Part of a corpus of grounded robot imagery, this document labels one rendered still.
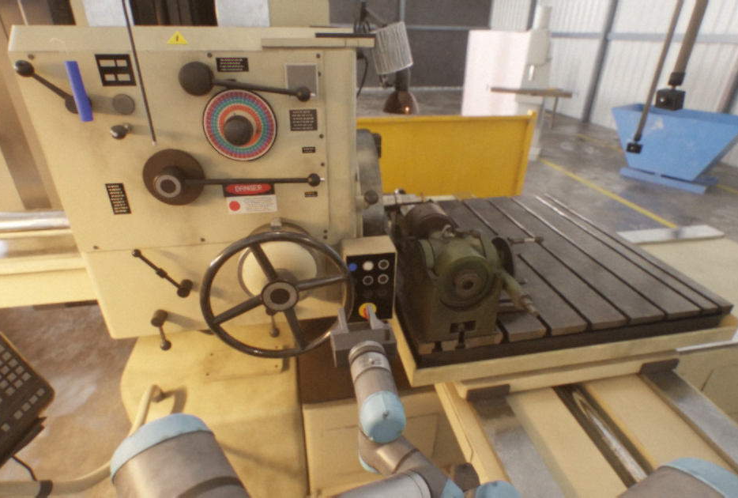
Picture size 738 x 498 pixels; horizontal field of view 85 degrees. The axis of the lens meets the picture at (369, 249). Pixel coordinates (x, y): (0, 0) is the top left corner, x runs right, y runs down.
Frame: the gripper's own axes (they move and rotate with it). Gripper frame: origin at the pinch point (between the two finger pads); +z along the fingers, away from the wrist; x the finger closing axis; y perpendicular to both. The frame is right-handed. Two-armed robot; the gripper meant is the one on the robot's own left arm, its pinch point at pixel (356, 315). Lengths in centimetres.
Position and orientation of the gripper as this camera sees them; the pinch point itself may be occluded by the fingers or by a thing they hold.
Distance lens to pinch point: 96.2
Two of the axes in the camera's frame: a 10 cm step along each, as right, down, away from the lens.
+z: -1.9, -4.7, 8.6
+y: -0.1, -8.8, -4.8
